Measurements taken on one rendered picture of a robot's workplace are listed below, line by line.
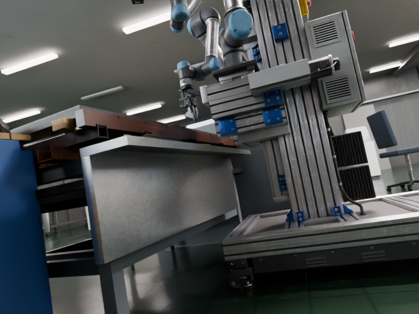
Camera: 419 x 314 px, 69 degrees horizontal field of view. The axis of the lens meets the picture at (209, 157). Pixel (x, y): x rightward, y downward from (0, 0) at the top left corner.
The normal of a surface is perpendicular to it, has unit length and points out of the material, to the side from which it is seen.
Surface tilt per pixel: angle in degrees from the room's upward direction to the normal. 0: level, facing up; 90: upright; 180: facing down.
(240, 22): 97
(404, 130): 90
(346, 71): 90
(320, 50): 90
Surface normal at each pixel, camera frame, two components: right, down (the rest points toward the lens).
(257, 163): -0.41, -0.01
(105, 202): 0.89, -0.20
